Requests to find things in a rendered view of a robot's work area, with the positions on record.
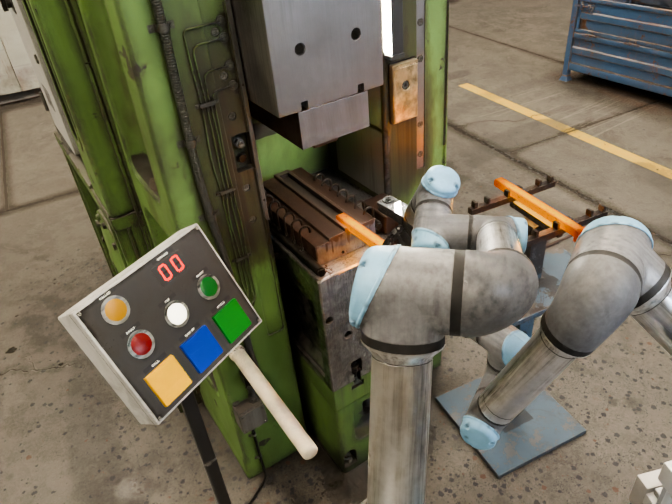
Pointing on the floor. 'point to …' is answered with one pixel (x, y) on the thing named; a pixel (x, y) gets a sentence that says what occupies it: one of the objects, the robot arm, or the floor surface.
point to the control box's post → (205, 448)
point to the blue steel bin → (622, 42)
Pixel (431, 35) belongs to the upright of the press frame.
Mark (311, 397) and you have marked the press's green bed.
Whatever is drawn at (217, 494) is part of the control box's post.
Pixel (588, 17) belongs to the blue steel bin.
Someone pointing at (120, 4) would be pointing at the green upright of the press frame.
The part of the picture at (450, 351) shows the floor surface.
